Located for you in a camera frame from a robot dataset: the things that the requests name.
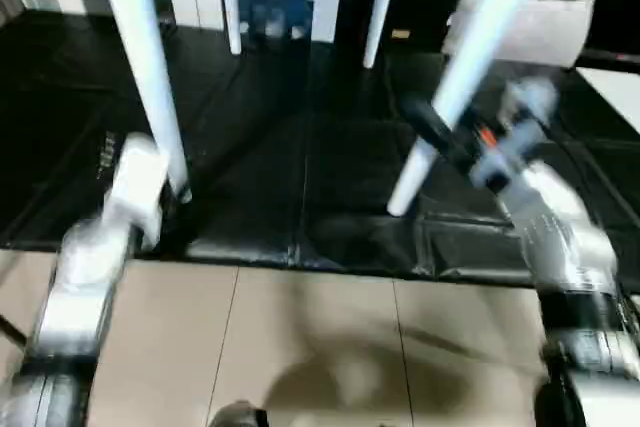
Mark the white plastic table leg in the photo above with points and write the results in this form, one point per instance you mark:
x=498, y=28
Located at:
x=470, y=62
x=382, y=7
x=231, y=7
x=145, y=72

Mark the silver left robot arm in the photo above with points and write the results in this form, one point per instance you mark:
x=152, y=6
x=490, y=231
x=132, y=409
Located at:
x=80, y=277

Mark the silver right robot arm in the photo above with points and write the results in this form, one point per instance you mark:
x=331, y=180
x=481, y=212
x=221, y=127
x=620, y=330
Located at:
x=565, y=237

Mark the light grey cushion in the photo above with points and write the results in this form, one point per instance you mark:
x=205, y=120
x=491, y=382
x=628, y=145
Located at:
x=550, y=32

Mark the white flat board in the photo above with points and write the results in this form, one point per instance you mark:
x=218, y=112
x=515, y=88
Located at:
x=615, y=92

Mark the brown rounded robot part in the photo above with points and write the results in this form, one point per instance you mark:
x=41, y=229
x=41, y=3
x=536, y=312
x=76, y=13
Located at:
x=240, y=417

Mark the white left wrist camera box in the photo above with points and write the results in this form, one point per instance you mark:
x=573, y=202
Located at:
x=135, y=177

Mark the black metal frame bar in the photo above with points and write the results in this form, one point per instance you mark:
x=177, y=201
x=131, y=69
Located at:
x=12, y=331

